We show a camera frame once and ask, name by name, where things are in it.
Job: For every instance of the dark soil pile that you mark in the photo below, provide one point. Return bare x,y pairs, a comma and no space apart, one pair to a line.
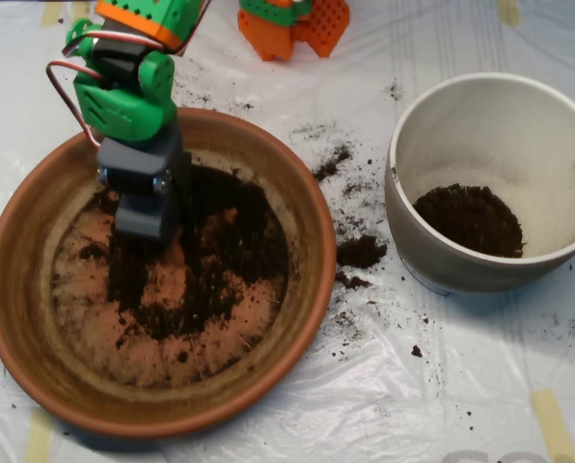
234,251

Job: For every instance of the dark soil heap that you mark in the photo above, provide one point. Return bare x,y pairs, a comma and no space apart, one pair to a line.
471,222

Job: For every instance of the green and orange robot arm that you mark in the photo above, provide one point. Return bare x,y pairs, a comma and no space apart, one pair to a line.
123,106

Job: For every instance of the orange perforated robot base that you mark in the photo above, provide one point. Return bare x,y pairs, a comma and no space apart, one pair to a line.
268,41

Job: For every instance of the terracotta clay bowl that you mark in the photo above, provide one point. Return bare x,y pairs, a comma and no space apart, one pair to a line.
27,289

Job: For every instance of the elongated spilled soil clump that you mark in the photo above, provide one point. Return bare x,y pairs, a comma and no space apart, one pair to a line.
331,166

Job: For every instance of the large spilled soil clump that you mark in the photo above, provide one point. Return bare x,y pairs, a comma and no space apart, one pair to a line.
362,251

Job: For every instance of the flat spilled soil clump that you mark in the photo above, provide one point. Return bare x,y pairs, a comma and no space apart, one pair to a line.
352,282

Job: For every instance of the tiny spilled soil clod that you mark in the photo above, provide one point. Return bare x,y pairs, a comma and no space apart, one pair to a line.
417,351

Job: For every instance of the white ceramic pot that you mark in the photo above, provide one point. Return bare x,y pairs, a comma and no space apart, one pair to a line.
461,275

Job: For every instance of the beige masking tape strip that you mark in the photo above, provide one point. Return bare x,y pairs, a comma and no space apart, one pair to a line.
80,9
509,12
39,439
553,424
51,14

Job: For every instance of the clear plastic cover sheet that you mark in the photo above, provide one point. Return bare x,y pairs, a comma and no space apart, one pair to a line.
413,395

